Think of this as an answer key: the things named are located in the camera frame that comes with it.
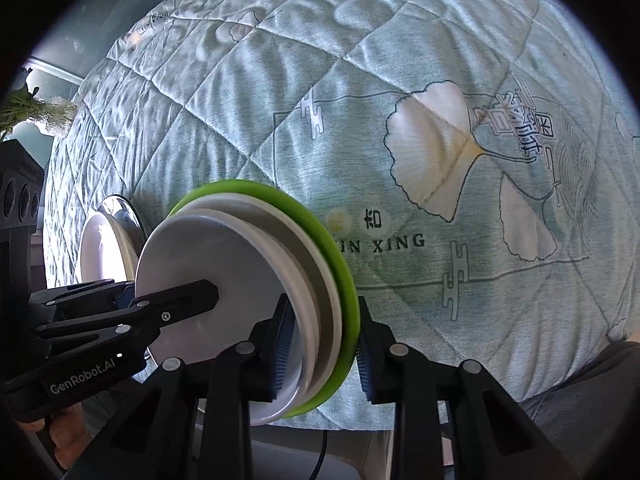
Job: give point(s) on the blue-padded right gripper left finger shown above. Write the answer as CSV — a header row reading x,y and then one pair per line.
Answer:
x,y
252,370

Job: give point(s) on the green plastic bowl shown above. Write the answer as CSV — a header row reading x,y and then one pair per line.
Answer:
x,y
306,238

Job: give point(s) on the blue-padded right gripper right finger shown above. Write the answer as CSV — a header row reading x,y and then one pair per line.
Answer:
x,y
395,374

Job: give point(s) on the large white deep plate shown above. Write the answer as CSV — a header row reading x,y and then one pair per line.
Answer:
x,y
111,242

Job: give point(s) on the white bowl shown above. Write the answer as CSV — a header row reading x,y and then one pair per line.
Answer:
x,y
288,271
210,245

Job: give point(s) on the person's left hand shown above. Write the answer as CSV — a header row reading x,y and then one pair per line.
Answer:
x,y
67,430

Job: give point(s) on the pink flower bouquet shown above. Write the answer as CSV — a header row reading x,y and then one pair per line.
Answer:
x,y
19,105

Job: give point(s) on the light blue quilted tablecloth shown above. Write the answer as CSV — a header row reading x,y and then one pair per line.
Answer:
x,y
475,161

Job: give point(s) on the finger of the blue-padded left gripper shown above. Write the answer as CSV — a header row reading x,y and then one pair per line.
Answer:
x,y
173,305

